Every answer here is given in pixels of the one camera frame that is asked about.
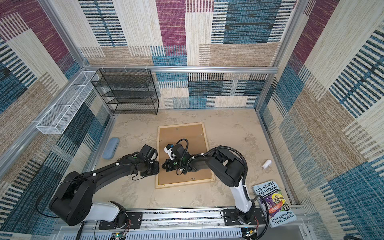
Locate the light wooden picture frame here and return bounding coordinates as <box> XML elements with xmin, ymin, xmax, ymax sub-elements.
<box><xmin>155</xmin><ymin>121</ymin><xmax>216</xmax><ymax>190</ymax></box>

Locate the brown frame backing board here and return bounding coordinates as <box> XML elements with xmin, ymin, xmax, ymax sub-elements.
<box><xmin>158</xmin><ymin>124</ymin><xmax>213</xmax><ymax>186</ymax></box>

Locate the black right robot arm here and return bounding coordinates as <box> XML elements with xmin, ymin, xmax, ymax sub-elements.
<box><xmin>162</xmin><ymin>139</ymin><xmax>256</xmax><ymax>225</ymax></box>

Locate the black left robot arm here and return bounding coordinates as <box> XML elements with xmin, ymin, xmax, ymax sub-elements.
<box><xmin>49</xmin><ymin>145</ymin><xmax>160</xmax><ymax>228</ymax></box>

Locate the blue grey glasses case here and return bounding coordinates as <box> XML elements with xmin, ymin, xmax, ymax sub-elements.
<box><xmin>102</xmin><ymin>137</ymin><xmax>120</xmax><ymax>160</ymax></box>

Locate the small white cylinder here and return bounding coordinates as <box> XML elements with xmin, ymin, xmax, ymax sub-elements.
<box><xmin>262</xmin><ymin>160</ymin><xmax>272</xmax><ymax>169</ymax></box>

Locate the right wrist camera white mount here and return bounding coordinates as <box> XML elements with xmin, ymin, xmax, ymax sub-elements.
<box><xmin>164</xmin><ymin>144</ymin><xmax>175</xmax><ymax>160</ymax></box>

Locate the black corrugated cable conduit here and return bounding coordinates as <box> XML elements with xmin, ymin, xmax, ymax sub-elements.
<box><xmin>206</xmin><ymin>145</ymin><xmax>249</xmax><ymax>185</ymax></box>

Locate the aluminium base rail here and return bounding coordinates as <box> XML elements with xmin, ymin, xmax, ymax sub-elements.
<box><xmin>50</xmin><ymin>206</ymin><xmax>314</xmax><ymax>240</ymax></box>

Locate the black wire mesh shelf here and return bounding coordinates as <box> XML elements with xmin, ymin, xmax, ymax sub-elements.
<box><xmin>91</xmin><ymin>69</ymin><xmax>160</xmax><ymax>115</ymax></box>

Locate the white wire mesh basket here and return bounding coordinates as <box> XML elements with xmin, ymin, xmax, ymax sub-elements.
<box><xmin>36</xmin><ymin>71</ymin><xmax>96</xmax><ymax>135</ymax></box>

